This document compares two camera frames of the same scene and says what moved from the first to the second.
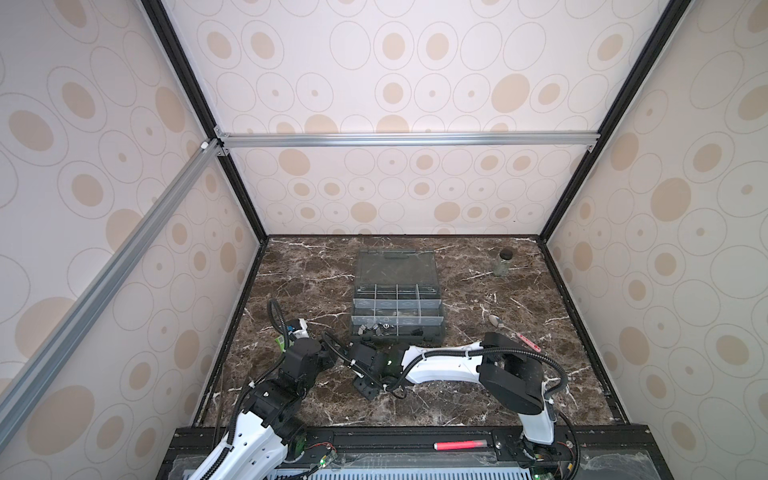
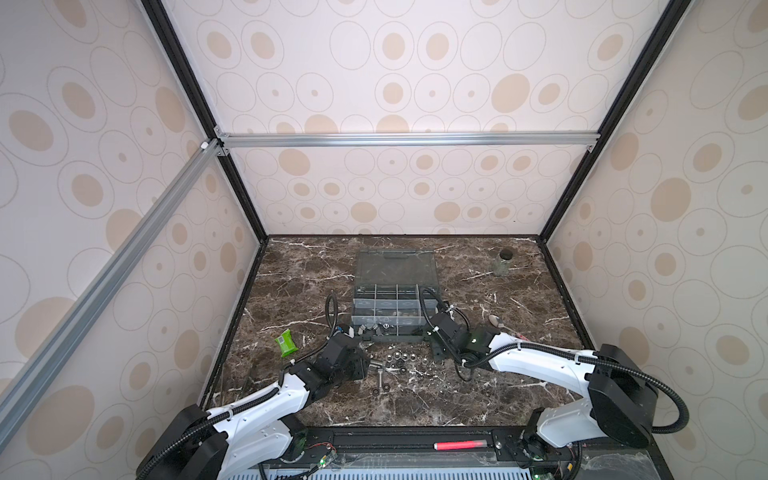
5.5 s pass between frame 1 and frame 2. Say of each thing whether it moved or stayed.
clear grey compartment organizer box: stayed
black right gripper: moved
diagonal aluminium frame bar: stayed
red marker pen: stayed
